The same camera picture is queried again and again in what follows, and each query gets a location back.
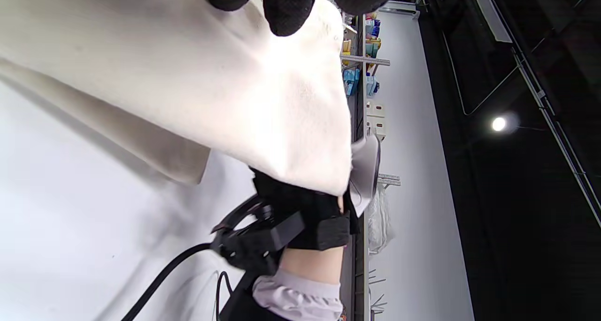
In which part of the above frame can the cream canvas bag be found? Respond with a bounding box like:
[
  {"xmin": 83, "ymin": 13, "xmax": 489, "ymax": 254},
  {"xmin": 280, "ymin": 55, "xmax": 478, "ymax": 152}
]
[{"xmin": 0, "ymin": 0, "xmax": 354, "ymax": 197}]

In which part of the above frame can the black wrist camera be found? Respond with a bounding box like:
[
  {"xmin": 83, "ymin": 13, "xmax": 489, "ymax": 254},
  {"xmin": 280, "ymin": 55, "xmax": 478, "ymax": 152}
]
[{"xmin": 210, "ymin": 195, "xmax": 307, "ymax": 275}]

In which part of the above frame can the thin black cable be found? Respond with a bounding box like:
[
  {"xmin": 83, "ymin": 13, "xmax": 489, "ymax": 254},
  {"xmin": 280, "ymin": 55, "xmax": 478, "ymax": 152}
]
[{"xmin": 121, "ymin": 242, "xmax": 214, "ymax": 321}]

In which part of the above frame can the person's right hand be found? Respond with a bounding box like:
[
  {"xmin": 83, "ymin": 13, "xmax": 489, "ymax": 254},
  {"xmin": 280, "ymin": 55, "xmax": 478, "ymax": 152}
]
[{"xmin": 253, "ymin": 168, "xmax": 361, "ymax": 252}]

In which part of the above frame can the person's left hand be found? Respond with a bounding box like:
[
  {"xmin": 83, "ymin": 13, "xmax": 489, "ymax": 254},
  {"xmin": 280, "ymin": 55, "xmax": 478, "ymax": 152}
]
[{"xmin": 204, "ymin": 0, "xmax": 404, "ymax": 37}]

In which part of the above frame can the grey white handheld controller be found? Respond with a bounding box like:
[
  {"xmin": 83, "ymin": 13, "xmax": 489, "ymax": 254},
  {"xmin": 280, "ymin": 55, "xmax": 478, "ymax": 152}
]
[{"xmin": 348, "ymin": 133, "xmax": 381, "ymax": 218}]

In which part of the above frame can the metal storage shelf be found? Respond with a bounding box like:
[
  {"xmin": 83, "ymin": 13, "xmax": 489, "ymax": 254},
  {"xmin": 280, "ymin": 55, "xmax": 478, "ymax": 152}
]
[{"xmin": 339, "ymin": 9, "xmax": 402, "ymax": 321}]

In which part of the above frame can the person's right forearm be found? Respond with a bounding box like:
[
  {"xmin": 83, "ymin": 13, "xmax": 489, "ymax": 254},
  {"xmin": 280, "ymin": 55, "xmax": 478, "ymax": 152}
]
[{"xmin": 253, "ymin": 245, "xmax": 346, "ymax": 321}]

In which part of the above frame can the clear plastic bag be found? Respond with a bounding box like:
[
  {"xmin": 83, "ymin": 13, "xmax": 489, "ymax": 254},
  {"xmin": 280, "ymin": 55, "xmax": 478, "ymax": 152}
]
[{"xmin": 368, "ymin": 184, "xmax": 396, "ymax": 255}]

